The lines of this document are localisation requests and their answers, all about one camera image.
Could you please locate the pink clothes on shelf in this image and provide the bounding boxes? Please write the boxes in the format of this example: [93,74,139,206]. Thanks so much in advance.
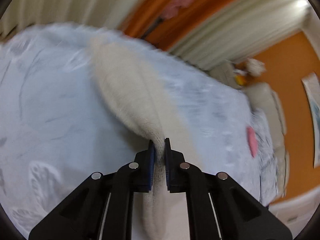
[160,0,194,20]

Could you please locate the cream knit sweater black hearts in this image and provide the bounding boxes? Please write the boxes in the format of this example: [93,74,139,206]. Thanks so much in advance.
[89,36,200,239]

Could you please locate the cream striped curtain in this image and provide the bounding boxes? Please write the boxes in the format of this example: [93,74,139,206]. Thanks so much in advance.
[1,0,312,71]

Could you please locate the pink flat item on bed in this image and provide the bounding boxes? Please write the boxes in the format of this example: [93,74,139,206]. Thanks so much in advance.
[246,126,258,158]

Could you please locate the framed wall picture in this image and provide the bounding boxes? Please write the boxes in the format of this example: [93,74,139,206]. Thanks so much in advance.
[302,72,320,168]

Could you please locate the white plush toy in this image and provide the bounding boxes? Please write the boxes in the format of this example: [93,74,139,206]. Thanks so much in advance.
[245,58,266,77]

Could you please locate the light blue butterfly bed cover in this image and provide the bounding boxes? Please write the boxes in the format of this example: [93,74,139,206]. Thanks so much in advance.
[1,24,277,237]

